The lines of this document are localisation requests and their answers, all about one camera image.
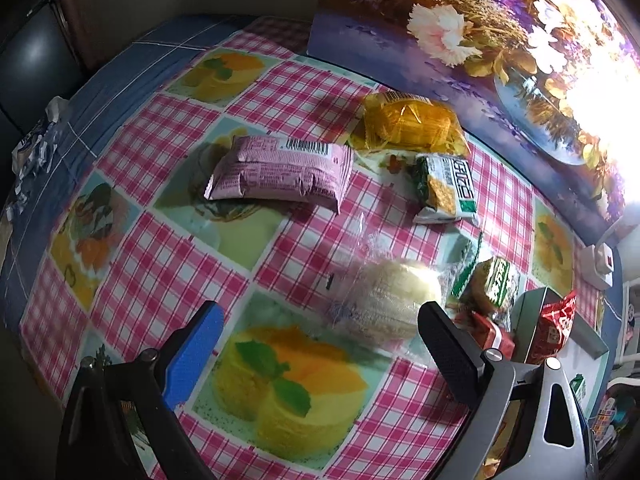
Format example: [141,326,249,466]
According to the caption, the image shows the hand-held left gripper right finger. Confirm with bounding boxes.
[417,301,601,480]

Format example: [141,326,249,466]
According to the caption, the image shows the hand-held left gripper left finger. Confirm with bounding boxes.
[55,300,226,480]

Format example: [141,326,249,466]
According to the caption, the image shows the clear-wrapped pale bread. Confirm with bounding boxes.
[325,230,451,348]

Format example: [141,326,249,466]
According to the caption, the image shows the red snack packet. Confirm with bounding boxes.
[525,290,578,366]
[452,310,516,361]

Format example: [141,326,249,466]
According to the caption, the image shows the pink checkered fruit-print tablecloth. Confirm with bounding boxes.
[20,15,606,480]

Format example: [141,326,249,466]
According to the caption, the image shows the green white cracker packet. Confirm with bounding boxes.
[410,152,481,226]

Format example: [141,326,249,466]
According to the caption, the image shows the white power strip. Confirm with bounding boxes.
[580,242,616,288]

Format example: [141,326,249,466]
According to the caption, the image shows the pink snack packet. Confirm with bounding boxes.
[205,135,354,215]

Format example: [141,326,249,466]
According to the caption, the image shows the yellow snack packet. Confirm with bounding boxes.
[350,91,471,156]

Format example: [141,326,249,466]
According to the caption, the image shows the crumpled white plastic bag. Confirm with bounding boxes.
[10,97,71,211]

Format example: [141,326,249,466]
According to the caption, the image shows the dark padded chair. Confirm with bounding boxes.
[0,0,91,126]

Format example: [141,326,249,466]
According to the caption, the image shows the floral wall poster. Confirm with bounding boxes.
[307,0,640,241]

